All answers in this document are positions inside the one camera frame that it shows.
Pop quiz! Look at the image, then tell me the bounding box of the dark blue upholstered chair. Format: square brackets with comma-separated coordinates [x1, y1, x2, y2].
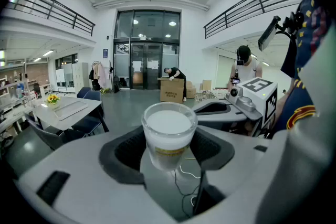
[76, 86, 92, 99]
[25, 112, 87, 152]
[83, 90, 102, 102]
[72, 104, 110, 137]

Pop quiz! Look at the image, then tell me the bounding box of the black balcony railing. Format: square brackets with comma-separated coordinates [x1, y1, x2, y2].
[203, 0, 308, 39]
[5, 0, 96, 37]

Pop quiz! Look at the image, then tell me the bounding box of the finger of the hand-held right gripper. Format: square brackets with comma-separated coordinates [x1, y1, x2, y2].
[193, 99, 234, 111]
[193, 110, 248, 124]

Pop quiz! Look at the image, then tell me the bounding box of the black backpack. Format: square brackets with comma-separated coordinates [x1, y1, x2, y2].
[112, 75, 128, 94]

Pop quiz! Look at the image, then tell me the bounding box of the white locker cabinet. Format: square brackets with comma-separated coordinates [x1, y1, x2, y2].
[72, 62, 90, 94]

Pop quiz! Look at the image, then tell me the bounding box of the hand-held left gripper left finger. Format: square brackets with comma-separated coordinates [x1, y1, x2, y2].
[14, 125, 182, 224]

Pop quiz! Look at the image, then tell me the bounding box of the black cable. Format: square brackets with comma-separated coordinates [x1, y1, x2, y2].
[173, 169, 202, 220]

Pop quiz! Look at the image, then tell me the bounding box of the sunflower bouquet in vase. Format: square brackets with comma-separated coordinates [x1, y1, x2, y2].
[45, 93, 61, 110]

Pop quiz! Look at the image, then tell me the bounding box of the grey rectangular tray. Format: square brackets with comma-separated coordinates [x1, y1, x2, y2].
[54, 100, 89, 122]

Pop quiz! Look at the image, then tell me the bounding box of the small white cup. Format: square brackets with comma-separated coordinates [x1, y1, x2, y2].
[141, 102, 198, 172]

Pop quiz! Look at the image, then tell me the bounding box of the white rolling board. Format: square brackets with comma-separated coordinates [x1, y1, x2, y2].
[55, 64, 74, 94]

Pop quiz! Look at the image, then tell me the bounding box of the black framed glass entrance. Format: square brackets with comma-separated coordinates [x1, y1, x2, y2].
[113, 9, 182, 90]

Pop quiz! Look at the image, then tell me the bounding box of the wire basket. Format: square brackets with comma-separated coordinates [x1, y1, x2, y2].
[194, 90, 217, 103]

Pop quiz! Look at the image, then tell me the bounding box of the black tablet monitor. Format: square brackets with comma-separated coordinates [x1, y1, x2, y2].
[258, 15, 281, 52]

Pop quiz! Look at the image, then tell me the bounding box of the clothes rack with garments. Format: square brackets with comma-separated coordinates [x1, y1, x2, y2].
[89, 60, 108, 91]

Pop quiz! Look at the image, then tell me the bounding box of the person's dark printed jersey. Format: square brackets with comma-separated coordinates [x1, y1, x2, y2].
[272, 0, 336, 134]

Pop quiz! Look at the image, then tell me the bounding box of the white workbench shelving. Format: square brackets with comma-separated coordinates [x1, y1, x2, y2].
[0, 70, 31, 124]

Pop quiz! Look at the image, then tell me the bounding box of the printed cardboard box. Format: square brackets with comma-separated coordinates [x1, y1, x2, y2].
[156, 77, 185, 104]

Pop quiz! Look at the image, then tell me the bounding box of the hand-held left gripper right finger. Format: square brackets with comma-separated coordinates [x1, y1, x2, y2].
[191, 126, 326, 224]

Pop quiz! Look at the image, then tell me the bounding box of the white cable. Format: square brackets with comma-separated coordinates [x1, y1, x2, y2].
[179, 156, 202, 179]

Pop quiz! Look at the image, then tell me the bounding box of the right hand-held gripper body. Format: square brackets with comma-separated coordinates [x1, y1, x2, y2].
[224, 77, 279, 131]

